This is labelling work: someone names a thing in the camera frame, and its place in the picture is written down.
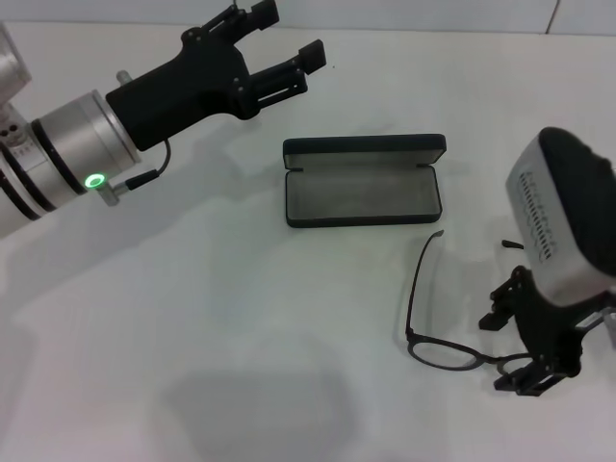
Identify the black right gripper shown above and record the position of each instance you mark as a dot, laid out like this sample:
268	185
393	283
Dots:
553	337

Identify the black glasses case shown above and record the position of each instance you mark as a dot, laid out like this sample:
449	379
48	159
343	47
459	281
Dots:
361	197

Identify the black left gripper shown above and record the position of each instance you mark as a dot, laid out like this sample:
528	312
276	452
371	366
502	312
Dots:
183	91

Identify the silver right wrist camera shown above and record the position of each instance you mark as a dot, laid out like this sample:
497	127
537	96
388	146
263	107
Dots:
563	269

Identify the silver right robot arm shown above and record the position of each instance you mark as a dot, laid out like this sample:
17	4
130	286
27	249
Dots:
610	320

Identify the black glasses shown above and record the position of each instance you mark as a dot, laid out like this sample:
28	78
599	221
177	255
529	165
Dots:
411	337

